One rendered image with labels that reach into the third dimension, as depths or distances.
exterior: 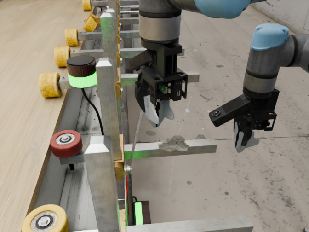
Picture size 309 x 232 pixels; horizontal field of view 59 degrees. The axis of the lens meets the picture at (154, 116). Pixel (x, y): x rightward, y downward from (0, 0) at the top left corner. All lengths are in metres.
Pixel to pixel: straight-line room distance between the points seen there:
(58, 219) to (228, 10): 0.46
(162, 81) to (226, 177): 1.48
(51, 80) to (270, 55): 0.64
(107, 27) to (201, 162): 1.40
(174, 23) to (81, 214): 0.66
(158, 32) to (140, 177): 1.47
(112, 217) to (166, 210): 1.25
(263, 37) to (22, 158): 0.63
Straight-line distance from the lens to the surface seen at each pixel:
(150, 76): 0.52
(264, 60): 0.68
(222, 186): 1.87
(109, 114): 0.63
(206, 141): 0.80
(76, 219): 0.93
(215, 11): 0.40
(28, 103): 0.97
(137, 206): 0.83
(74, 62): 0.59
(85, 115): 1.37
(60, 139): 0.76
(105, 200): 0.44
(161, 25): 0.48
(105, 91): 0.60
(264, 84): 0.70
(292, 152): 2.30
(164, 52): 0.48
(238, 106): 0.73
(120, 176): 0.72
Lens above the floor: 1.35
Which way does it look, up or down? 34 degrees down
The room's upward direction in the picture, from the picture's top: straight up
